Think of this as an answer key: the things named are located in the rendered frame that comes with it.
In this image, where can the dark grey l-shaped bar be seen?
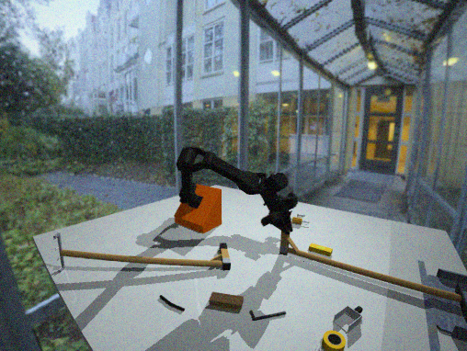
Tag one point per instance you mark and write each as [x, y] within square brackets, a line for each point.
[266, 316]

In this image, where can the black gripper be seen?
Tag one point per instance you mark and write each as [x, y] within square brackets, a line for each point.
[276, 217]

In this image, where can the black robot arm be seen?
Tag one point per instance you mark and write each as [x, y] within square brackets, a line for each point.
[245, 180]

